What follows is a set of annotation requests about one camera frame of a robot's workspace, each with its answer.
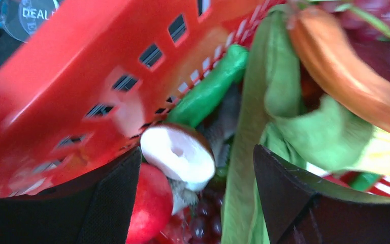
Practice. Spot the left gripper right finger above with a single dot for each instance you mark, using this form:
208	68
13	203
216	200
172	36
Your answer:
301	207

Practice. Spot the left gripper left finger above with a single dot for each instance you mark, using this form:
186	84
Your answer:
93	208

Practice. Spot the white brown mushroom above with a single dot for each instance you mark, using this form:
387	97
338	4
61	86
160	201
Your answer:
180	152

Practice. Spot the red apple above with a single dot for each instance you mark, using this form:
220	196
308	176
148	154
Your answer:
153	205

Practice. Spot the red chili pepper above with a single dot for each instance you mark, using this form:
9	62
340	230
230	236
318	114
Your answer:
175	232

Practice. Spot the green leafy vegetable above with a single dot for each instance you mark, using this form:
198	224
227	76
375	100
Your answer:
273	114

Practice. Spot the dark purple grape bunch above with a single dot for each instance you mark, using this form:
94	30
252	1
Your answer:
205	225

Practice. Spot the red plastic shopping basket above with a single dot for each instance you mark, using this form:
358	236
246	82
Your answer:
82	90

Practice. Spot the green pepper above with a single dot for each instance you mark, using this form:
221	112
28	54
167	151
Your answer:
203	98

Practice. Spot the red grape bunch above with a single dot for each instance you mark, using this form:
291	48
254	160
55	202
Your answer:
370	19

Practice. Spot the black poker chip case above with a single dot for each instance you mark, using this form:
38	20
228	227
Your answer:
21	19

